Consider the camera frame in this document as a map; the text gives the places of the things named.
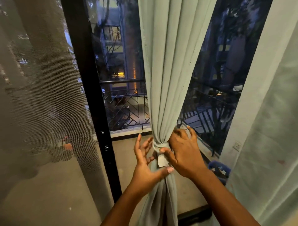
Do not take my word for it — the person's left forearm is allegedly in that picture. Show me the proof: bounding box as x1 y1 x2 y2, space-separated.
101 184 152 226

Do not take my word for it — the black sliding door frame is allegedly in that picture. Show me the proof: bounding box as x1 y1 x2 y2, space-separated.
60 0 123 203

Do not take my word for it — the person's right hand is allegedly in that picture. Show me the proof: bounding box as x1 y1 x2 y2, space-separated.
160 125 208 181

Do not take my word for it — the pale green sheer curtain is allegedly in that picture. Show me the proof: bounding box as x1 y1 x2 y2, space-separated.
226 29 298 226

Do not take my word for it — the light green gathered curtain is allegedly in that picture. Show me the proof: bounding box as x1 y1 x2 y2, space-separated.
137 0 217 226

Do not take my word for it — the orange flower pot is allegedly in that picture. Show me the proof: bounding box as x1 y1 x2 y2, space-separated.
62 137 74 154

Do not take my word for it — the blue plastic basket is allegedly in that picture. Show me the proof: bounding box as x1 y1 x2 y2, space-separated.
208 160 232 186

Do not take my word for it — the white curtain tie-back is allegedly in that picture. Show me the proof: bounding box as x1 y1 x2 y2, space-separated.
152 142 174 168

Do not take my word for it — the grey mesh screen door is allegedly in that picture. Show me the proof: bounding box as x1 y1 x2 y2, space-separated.
0 0 115 221

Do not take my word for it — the neighbouring building with lit windows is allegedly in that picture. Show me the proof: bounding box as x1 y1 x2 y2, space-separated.
92 13 147 99

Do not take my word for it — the black metal balcony railing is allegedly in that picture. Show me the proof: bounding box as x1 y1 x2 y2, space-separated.
100 78 243 157

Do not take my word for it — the person's left hand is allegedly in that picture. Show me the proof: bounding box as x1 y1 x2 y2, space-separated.
129 134 174 196

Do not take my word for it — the person's right forearm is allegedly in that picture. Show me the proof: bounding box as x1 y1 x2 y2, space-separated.
191 166 261 226

